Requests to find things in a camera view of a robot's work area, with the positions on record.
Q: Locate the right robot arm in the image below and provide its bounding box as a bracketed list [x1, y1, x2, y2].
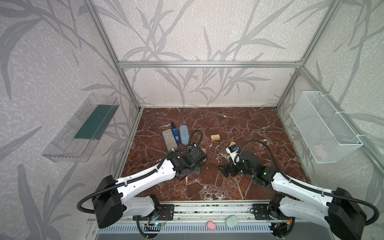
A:
[219, 146, 367, 240]

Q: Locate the grey sponge block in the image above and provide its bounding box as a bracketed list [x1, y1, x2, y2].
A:
[162, 129, 178, 152]

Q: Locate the grey blue oval case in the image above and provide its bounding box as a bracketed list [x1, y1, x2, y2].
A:
[179, 125, 190, 146]

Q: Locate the blue black marker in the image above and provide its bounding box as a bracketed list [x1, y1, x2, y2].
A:
[171, 122, 181, 144]

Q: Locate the green putty blob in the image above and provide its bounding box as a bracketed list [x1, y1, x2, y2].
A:
[226, 216, 239, 228]

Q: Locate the pink putty blob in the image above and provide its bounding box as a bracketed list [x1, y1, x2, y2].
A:
[207, 221, 217, 231]

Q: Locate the pink object in basket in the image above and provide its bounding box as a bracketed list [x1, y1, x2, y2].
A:
[314, 145, 329, 159]

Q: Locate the green sheet in bin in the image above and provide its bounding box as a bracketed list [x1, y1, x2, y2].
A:
[74, 105, 119, 140]

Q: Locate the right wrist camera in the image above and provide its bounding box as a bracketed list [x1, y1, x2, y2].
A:
[226, 145, 240, 165]

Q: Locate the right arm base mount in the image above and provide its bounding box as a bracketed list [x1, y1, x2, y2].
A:
[249, 204, 295, 222]

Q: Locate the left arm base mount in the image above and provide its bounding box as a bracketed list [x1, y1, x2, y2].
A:
[148, 204, 175, 221]

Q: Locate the aluminium front rail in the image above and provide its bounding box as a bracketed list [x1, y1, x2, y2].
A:
[119, 197, 329, 227]

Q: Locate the white wire basket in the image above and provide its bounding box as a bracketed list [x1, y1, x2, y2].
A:
[290, 91, 364, 164]

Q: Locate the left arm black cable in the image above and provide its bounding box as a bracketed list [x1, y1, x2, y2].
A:
[76, 129, 205, 239]

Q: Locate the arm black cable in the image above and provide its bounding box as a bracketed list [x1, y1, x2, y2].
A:
[76, 129, 205, 239]
[236, 140, 380, 238]

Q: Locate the clear plastic wall bin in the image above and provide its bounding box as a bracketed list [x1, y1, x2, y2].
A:
[42, 94, 120, 163]

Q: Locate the aluminium cage frame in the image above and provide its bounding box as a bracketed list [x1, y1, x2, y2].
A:
[83, 0, 384, 205]

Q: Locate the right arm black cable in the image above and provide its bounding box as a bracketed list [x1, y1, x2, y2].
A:
[236, 140, 380, 238]

